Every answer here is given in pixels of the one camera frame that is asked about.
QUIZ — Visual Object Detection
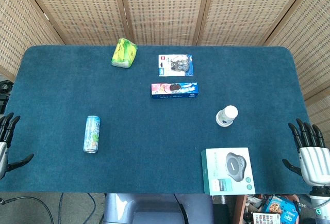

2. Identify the woven wooden folding screen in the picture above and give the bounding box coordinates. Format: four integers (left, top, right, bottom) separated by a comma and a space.
0, 0, 330, 157

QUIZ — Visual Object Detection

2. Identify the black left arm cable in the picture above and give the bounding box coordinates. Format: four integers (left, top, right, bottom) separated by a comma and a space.
0, 196, 54, 224

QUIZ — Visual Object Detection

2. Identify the card with small pictures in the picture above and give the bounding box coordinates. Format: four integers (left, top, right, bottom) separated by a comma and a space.
252, 212, 281, 224

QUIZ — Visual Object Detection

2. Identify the light blue drink can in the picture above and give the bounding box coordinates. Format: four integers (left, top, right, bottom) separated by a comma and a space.
82, 115, 101, 154

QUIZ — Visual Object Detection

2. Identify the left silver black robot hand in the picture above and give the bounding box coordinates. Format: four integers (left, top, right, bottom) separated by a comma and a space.
0, 112, 35, 181

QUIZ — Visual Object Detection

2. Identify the thin dark floor cable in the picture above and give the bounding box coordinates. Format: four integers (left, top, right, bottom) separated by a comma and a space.
87, 193, 96, 213
58, 193, 65, 224

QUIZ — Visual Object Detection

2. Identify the blue chocolate cookie box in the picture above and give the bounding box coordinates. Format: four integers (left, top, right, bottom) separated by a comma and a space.
262, 195, 302, 224

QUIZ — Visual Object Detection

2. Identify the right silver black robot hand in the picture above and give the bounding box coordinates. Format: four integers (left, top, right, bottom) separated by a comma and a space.
282, 118, 330, 186

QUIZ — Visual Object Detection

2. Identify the brown wooden crate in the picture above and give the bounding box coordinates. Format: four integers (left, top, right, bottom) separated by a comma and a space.
233, 195, 249, 224

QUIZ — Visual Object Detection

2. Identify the black torso cable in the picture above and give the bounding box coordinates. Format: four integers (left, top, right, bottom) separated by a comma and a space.
173, 194, 187, 218

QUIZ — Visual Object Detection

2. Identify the blister pack card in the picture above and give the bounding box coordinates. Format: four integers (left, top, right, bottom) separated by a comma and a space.
158, 54, 194, 77

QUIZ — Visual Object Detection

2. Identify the black equipment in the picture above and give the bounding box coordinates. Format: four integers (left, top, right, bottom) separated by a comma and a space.
0, 79, 14, 114

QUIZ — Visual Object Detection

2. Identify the dark blue table mat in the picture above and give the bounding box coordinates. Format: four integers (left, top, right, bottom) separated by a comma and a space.
0, 45, 319, 195

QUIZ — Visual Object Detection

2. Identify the green speaker box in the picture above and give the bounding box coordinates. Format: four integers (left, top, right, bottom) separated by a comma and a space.
201, 147, 256, 196

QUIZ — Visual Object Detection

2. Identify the green yellow tissue pack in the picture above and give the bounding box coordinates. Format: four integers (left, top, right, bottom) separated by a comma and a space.
110, 38, 138, 69

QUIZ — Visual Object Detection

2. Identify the blue-grey robot torso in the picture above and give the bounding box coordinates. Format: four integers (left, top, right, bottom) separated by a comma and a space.
103, 193, 215, 224

